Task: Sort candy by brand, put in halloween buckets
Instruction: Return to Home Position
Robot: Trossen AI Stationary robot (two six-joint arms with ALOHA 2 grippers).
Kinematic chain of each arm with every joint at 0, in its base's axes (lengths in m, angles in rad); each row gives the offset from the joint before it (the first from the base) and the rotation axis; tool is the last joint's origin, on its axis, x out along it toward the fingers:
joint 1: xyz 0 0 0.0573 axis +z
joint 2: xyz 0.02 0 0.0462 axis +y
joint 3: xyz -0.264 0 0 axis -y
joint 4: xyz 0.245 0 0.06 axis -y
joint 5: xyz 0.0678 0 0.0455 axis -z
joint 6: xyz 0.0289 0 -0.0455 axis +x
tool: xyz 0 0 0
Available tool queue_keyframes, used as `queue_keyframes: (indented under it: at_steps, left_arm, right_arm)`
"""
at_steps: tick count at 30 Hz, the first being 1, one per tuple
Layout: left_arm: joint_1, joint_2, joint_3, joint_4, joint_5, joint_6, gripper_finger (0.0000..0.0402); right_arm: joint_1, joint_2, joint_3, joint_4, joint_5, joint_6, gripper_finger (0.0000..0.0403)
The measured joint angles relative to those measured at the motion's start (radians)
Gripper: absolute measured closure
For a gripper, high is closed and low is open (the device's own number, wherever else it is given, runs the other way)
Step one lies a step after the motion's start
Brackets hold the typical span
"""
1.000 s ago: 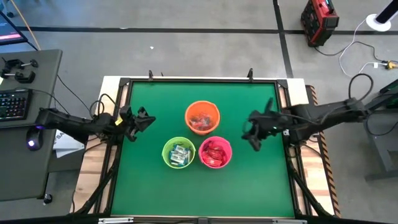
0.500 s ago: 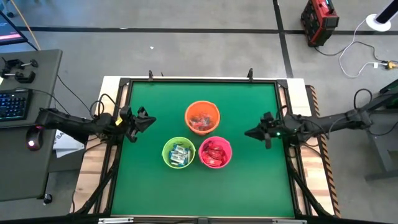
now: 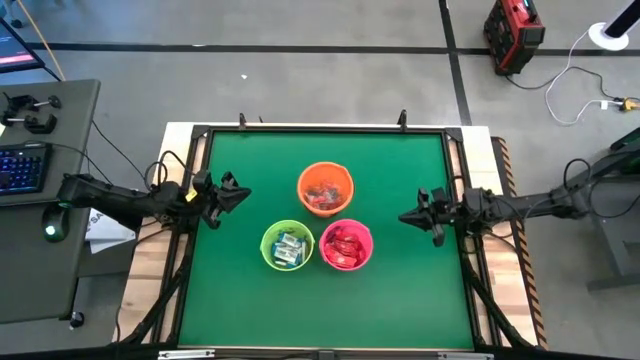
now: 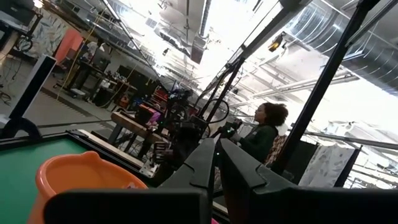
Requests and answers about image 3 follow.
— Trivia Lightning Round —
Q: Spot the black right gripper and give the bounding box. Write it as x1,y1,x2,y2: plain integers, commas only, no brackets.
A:
398,187,469,248

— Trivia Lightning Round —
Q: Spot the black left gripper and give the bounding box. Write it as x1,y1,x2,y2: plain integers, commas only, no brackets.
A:
192,169,253,230

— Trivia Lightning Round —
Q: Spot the red candy wrapper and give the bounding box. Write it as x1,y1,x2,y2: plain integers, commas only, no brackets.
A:
337,227,367,256
323,239,351,270

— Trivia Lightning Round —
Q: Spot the dark brown candy wrapper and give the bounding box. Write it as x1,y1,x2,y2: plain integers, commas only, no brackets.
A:
322,182,347,211
303,185,326,209

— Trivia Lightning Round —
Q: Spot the lime green plastic bucket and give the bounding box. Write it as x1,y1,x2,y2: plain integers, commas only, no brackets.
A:
259,218,316,273

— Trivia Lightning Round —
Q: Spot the pink plastic bucket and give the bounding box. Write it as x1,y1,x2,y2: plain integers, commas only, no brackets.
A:
318,218,374,273

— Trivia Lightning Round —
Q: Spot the orange plastic bucket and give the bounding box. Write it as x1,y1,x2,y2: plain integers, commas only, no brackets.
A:
296,160,355,219

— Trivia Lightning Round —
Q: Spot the wooden table base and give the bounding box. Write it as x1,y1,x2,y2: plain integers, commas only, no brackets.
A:
113,122,549,351

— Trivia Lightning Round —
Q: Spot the white printed paper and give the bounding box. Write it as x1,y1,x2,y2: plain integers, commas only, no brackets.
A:
84,209,139,255

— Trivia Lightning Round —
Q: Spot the black yellow hazard tape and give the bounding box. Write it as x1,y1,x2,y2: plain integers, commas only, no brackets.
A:
492,137,550,351

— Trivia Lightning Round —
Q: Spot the grey desk panel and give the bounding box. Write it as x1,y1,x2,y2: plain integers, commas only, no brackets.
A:
0,78,101,207
0,198,94,324

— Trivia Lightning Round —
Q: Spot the black computer mouse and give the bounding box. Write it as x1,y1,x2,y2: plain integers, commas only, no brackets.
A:
40,204,70,245

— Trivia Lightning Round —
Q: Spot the dark grey metal stand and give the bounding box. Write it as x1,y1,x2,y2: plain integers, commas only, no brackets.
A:
551,127,640,291

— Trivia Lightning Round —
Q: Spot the red black power station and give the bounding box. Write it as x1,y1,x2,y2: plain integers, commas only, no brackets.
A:
483,0,546,76

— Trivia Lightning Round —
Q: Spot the black C-clamp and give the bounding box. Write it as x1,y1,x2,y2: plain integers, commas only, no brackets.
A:
0,114,59,135
2,93,64,114

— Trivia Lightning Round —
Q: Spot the black backlit keyboard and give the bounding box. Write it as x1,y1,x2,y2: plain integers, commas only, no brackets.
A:
0,142,54,196

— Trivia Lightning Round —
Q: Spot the white round-base pole stand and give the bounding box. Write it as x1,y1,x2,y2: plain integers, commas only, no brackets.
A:
588,0,640,51

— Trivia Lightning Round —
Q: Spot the laptop screen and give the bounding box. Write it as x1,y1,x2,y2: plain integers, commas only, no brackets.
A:
0,17,46,75

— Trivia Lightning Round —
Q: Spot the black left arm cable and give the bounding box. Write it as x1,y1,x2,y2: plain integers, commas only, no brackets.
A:
144,149,194,191

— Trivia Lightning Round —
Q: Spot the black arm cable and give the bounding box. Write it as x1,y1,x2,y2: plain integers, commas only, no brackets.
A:
144,149,194,191
563,158,594,191

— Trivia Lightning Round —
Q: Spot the black aluminium table frame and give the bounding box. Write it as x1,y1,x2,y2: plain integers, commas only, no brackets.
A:
119,124,539,360

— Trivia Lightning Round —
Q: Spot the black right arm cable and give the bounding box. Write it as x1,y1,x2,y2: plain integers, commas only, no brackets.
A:
563,158,594,191

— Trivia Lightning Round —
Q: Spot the white floor cable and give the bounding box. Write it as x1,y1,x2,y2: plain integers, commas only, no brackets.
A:
543,29,626,126

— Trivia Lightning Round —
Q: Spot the yellow hanging cable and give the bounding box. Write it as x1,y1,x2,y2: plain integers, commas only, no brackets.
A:
17,0,66,81

